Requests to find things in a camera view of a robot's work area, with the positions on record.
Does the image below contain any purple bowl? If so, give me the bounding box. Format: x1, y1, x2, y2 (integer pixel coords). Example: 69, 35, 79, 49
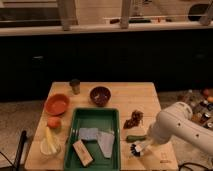
90, 86, 111, 107

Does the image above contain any white dish brush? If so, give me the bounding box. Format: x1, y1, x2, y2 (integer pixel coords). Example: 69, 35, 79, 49
130, 140, 153, 157

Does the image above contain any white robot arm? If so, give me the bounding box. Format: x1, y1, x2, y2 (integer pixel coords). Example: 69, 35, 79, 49
147, 102, 213, 157

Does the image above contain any orange bowl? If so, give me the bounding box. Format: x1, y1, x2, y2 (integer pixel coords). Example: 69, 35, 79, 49
44, 93, 70, 116

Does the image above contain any wooden block brush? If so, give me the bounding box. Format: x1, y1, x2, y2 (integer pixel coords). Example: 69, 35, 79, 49
73, 140, 93, 167

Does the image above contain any green plastic tray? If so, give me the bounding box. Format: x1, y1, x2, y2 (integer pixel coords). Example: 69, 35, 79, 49
63, 108, 121, 171

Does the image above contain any dried red chili bunch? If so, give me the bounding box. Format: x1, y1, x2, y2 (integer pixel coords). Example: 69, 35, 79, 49
123, 110, 143, 129

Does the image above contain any grey cloth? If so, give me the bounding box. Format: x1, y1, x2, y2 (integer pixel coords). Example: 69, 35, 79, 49
97, 131, 115, 158

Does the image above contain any green chili pepper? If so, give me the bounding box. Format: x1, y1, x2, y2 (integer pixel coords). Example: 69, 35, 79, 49
126, 135, 146, 143

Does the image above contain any orange fruit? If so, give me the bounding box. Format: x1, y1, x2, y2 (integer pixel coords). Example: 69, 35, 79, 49
47, 117, 61, 129

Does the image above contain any yellow corn cob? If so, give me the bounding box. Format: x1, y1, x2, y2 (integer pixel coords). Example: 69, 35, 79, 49
45, 126, 57, 153

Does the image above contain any spice bottle rack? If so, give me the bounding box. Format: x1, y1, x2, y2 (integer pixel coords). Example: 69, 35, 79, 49
178, 89, 213, 130

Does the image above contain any black pole stand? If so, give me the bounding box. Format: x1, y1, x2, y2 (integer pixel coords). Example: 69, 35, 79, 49
14, 130, 27, 171

